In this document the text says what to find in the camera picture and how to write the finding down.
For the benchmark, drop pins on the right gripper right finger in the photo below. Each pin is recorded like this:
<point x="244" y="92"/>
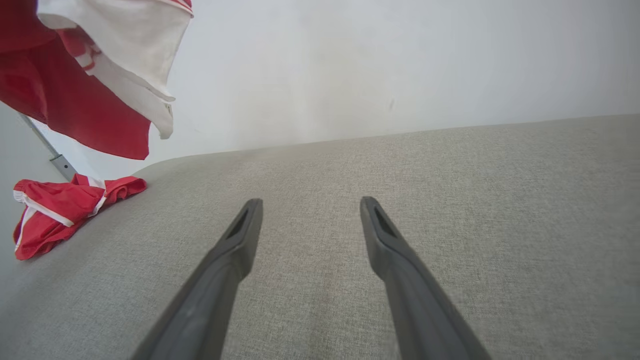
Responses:
<point x="420" y="315"/>

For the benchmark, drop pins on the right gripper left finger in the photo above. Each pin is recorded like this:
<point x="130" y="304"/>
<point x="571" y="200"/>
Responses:
<point x="210" y="300"/>

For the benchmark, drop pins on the red white sports shorts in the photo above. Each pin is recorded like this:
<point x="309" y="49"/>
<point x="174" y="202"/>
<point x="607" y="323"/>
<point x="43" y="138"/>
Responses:
<point x="55" y="210"/>

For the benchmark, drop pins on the red white basketball jersey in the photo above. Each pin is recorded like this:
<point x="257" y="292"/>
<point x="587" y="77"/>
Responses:
<point x="75" y="100"/>

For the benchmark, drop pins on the grey fabric sofa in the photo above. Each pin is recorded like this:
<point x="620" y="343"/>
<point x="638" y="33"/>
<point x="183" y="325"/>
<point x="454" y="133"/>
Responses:
<point x="320" y="175"/>

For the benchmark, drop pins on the grey metal wall rail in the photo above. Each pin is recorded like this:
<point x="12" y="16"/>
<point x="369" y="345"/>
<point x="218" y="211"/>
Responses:
<point x="60" y="164"/>

